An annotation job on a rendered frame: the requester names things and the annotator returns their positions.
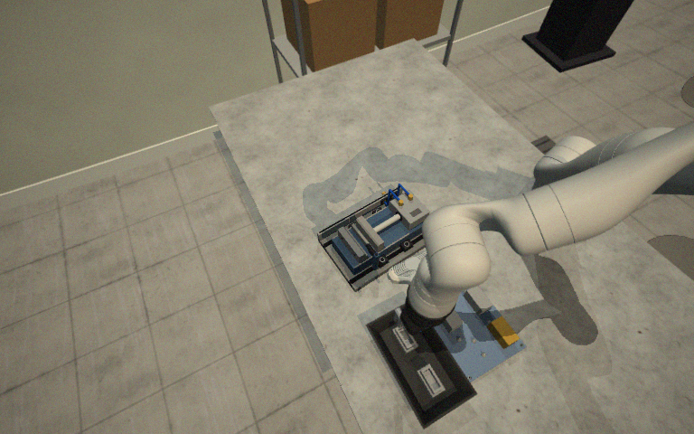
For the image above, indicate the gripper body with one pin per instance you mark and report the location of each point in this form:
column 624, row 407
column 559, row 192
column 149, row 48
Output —
column 426, row 315

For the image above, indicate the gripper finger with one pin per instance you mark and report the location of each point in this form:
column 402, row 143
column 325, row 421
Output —
column 397, row 318

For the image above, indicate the yellow brass block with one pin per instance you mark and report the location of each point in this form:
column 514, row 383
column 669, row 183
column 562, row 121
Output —
column 502, row 332

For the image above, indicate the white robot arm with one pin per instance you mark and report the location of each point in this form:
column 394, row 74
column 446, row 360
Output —
column 574, row 209

